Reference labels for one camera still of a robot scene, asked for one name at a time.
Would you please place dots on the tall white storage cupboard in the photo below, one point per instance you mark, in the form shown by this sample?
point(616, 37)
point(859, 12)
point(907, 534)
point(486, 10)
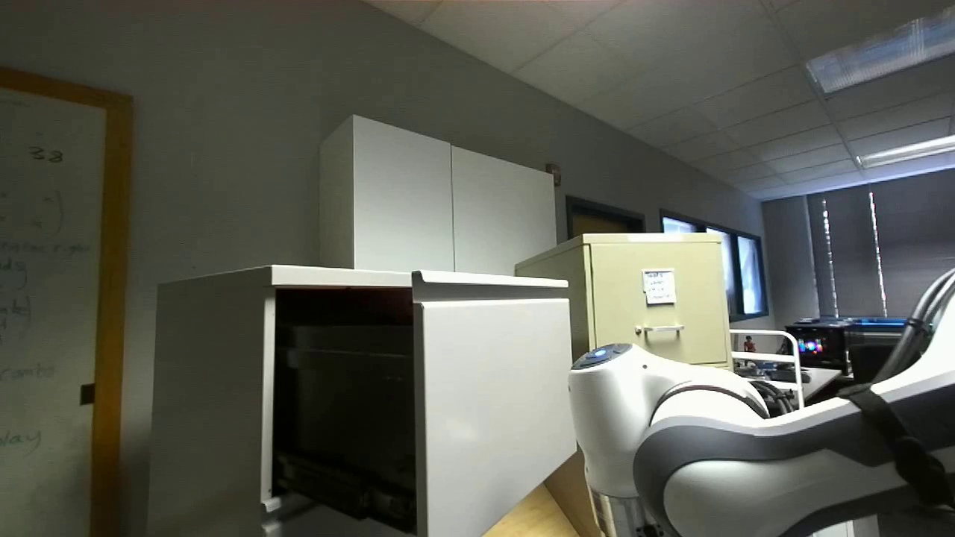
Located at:
point(392, 197)

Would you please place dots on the dark window with frame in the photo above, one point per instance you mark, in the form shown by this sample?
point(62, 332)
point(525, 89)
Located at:
point(741, 264)

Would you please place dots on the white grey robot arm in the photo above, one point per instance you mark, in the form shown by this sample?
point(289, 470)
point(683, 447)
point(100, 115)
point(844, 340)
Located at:
point(694, 452)

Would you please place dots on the beige metal filing cabinet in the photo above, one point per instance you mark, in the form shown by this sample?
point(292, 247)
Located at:
point(659, 291)

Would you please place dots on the ceiling fluorescent light panel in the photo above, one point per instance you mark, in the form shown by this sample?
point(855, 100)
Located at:
point(900, 47)

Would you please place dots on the white metal tube frame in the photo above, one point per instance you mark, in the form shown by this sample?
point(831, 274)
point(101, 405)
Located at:
point(768, 356)

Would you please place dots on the white low drawer cabinet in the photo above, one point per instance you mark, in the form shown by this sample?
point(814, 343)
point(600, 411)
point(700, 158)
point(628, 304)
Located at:
point(212, 416)

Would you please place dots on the wood framed whiteboard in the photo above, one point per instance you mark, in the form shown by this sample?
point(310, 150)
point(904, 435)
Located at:
point(62, 223)

